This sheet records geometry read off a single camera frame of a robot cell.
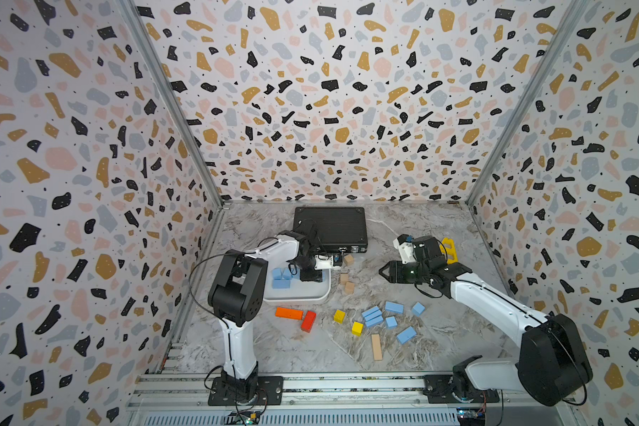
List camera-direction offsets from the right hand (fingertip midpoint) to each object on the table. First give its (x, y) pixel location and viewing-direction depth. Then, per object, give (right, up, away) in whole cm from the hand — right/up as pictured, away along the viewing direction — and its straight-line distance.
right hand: (385, 271), depth 85 cm
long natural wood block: (-3, -23, -4) cm, 23 cm away
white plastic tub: (-28, -7, +3) cm, 29 cm away
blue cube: (-37, -3, +11) cm, 39 cm away
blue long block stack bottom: (-3, -16, 0) cm, 16 cm away
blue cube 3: (+2, -16, 0) cm, 16 cm away
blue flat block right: (+4, -13, +5) cm, 15 cm away
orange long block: (-31, -15, +3) cm, 34 cm away
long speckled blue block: (-35, -6, +10) cm, 37 cm away
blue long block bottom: (+7, -20, -2) cm, 21 cm away
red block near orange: (-25, -16, +1) cm, 30 cm away
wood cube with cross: (-13, -4, +10) cm, 17 cm away
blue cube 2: (+11, -13, +2) cm, 17 cm away
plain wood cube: (-11, -7, +8) cm, 15 cm away
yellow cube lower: (-9, -18, -2) cm, 20 cm away
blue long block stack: (-4, -14, +1) cm, 15 cm away
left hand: (-21, -2, +11) cm, 24 cm away
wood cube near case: (-11, +2, +15) cm, 19 cm away
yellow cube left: (-15, -15, 0) cm, 21 cm away
